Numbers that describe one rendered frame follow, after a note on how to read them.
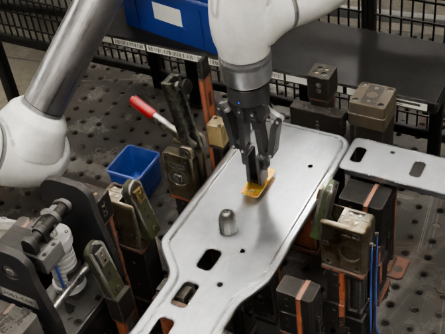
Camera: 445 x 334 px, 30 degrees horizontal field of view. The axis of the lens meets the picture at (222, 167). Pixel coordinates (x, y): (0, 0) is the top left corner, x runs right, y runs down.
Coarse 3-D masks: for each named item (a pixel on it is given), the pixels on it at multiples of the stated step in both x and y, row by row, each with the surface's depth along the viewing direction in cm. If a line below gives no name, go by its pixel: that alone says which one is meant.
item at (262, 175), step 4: (256, 156) 154; (256, 160) 154; (256, 164) 155; (260, 164) 155; (256, 168) 155; (260, 168) 155; (260, 172) 156; (264, 172) 158; (260, 176) 156; (264, 176) 158; (260, 180) 157; (264, 180) 158; (260, 184) 158
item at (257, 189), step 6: (270, 168) 162; (270, 174) 161; (252, 180) 159; (246, 186) 159; (252, 186) 159; (258, 186) 159; (264, 186) 158; (240, 192) 158; (246, 192) 158; (252, 192) 158; (258, 192) 157
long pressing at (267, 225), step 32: (288, 128) 173; (224, 160) 167; (288, 160) 165; (320, 160) 164; (224, 192) 160; (288, 192) 158; (192, 224) 155; (256, 224) 153; (288, 224) 152; (192, 256) 149; (224, 256) 148; (256, 256) 147; (224, 288) 142; (256, 288) 142; (192, 320) 138; (224, 320) 138
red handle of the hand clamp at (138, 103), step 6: (132, 96) 162; (132, 102) 161; (138, 102) 161; (144, 102) 162; (138, 108) 161; (144, 108) 161; (150, 108) 161; (144, 114) 162; (150, 114) 161; (156, 114) 162; (156, 120) 161; (162, 120) 162; (162, 126) 162; (168, 126) 161; (174, 126) 162; (168, 132) 162; (174, 132) 161
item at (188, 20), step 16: (128, 0) 199; (144, 0) 195; (160, 0) 191; (176, 0) 188; (192, 0) 185; (128, 16) 202; (144, 16) 199; (160, 16) 195; (176, 16) 191; (192, 16) 188; (208, 16) 185; (160, 32) 199; (176, 32) 195; (192, 32) 191; (208, 32) 188; (208, 48) 191
